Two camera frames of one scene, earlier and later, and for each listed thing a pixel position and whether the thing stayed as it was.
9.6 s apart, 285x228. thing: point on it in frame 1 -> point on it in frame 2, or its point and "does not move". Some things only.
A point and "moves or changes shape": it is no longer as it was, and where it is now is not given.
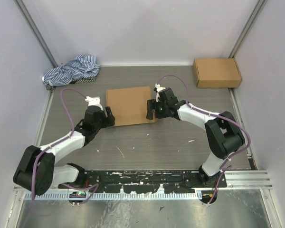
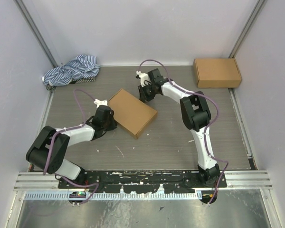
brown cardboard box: (128, 106) moves or changes shape
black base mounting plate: (147, 181) does not move
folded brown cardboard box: (216, 72) does not move
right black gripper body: (160, 109) -> (147, 92)
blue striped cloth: (82, 68) does not move
